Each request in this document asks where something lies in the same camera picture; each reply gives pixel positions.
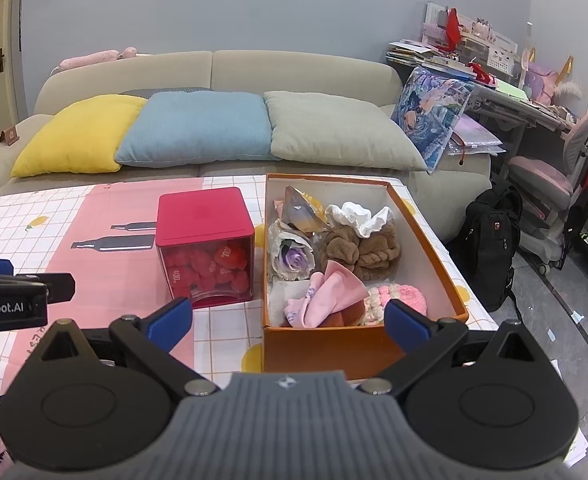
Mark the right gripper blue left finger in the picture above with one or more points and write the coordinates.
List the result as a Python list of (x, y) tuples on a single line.
[(147, 342)]

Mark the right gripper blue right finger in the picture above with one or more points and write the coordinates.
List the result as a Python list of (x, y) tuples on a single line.
[(425, 345)]

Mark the brown fluffy plush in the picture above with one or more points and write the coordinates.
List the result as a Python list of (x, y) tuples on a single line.
[(371, 258)]

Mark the pink cloth with purple print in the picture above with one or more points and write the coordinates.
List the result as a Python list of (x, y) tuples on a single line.
[(329, 292)]

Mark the white ruffled cloth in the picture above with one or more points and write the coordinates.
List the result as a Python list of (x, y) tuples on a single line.
[(359, 219)]

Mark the purple fabric rose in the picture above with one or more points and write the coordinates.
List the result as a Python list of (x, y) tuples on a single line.
[(290, 252)]

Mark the yellow snack bag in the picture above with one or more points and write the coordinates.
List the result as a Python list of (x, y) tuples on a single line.
[(301, 211)]

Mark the pink mat with bottle print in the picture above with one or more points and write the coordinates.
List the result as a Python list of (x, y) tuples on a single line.
[(109, 284)]

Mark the checked fruit print tablecloth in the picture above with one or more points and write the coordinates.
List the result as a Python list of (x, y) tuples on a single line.
[(49, 231)]

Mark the black backpack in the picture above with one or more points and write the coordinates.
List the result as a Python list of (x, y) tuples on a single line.
[(484, 249)]

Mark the red lidded storage box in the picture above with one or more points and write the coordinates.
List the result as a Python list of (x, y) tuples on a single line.
[(206, 245)]

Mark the orange cardboard box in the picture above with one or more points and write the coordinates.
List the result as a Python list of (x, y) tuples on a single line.
[(360, 351)]

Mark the small wooden stand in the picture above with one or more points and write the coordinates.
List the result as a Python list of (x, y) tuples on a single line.
[(9, 136)]

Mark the yellow cushion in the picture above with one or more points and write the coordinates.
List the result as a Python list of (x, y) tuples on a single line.
[(81, 139)]

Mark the pink grey desk chair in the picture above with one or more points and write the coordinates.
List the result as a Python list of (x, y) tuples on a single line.
[(554, 199)]

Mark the light blue cushion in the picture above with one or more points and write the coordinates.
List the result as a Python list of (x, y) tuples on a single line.
[(180, 128)]

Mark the grey beige cushion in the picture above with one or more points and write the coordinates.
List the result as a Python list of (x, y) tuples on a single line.
[(316, 128)]

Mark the pink plush on sofa back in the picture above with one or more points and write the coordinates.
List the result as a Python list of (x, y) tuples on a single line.
[(94, 58)]

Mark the cluttered desk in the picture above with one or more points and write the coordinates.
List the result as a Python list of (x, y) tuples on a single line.
[(470, 49)]

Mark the purple unicorn plush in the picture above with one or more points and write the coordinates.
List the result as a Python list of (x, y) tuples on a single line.
[(546, 86)]

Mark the stack of books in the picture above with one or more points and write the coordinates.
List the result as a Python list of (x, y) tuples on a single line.
[(409, 52)]

